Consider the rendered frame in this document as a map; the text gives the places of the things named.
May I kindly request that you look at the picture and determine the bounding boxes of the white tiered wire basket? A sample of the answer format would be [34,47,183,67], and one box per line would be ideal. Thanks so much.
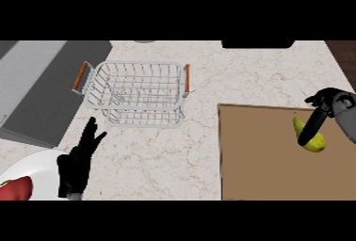
[70,60,193,129]

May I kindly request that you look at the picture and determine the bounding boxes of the brown flat tray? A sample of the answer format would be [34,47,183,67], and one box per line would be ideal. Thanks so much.
[217,104,356,201]

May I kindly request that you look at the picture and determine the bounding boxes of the grey flat appliance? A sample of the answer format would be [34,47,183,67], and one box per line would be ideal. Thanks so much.
[0,40,113,150]

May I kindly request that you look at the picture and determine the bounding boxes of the red fruit piece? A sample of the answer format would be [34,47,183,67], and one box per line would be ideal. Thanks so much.
[0,175,35,201]

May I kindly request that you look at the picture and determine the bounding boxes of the dark brown wooden panel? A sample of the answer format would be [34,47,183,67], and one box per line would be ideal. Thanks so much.
[322,40,356,83]

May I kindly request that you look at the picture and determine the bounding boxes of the white round plate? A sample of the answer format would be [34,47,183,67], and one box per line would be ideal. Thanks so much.
[0,149,70,201]

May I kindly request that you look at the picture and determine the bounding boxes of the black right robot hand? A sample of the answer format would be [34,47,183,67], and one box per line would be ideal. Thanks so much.
[296,87,350,147]

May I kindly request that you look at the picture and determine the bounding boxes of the yellow-green pear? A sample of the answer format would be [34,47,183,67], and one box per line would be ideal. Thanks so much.
[291,112,326,153]

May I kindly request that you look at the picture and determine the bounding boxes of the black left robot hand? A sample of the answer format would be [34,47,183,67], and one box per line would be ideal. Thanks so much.
[56,116,107,199]

